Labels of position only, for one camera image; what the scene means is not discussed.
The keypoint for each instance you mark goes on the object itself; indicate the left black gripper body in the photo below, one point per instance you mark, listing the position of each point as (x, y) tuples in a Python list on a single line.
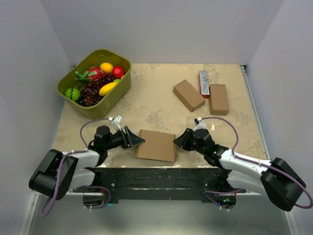
[(116, 140)]

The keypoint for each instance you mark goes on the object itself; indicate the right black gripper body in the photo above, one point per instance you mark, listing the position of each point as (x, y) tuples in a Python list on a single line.
[(199, 149)]

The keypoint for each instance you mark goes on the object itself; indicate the brown cardboard box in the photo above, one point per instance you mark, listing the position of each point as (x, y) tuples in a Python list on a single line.
[(158, 146)]

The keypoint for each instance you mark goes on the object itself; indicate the green plastic basket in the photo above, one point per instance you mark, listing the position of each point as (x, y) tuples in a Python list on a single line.
[(76, 78)]

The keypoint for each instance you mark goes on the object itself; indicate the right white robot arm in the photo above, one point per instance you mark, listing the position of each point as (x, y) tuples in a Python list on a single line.
[(275, 179)]

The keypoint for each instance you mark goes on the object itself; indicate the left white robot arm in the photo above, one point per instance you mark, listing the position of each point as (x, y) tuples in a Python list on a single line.
[(59, 171)]

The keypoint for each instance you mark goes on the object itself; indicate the closed brown box middle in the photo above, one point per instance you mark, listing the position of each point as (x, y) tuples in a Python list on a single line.
[(188, 95)]

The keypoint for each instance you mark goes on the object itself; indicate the closed brown box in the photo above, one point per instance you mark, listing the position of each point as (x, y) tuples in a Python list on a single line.
[(218, 100), (188, 95)]

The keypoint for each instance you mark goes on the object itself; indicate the closed brown box right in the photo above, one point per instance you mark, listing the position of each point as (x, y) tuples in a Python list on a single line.
[(218, 100)]

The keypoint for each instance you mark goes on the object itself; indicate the toothpaste box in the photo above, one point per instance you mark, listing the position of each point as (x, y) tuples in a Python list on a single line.
[(204, 84)]

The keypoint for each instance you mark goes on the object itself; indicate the dark red toy grapes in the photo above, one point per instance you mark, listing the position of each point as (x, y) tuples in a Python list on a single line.
[(89, 95)]

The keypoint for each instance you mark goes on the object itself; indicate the yellow toy mango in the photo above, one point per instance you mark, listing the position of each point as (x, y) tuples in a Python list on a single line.
[(107, 88)]

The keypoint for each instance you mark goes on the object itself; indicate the green toy watermelon ball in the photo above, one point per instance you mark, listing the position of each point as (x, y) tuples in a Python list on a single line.
[(72, 94)]

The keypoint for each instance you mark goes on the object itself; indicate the purple toy grapes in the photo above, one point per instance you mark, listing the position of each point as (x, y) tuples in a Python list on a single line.
[(105, 79)]

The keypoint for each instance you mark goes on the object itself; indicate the pink toy dragon fruit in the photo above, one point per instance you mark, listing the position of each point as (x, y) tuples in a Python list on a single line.
[(94, 74)]

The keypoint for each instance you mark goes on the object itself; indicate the red toy apple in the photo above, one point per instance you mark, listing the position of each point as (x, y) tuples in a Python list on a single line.
[(118, 72)]

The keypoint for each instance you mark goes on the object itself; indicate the yellow toy lemon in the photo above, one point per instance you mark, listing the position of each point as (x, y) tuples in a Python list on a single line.
[(106, 67)]

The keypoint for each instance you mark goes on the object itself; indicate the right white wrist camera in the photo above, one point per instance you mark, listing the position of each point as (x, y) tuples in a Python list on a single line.
[(199, 124)]

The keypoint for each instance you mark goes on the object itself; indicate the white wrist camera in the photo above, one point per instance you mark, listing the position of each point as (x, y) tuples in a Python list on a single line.
[(199, 124), (116, 122)]

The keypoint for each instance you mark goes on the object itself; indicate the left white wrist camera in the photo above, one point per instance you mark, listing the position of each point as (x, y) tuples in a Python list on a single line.
[(116, 122)]

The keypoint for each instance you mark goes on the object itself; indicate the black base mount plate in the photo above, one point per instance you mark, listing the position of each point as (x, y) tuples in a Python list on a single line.
[(197, 184)]

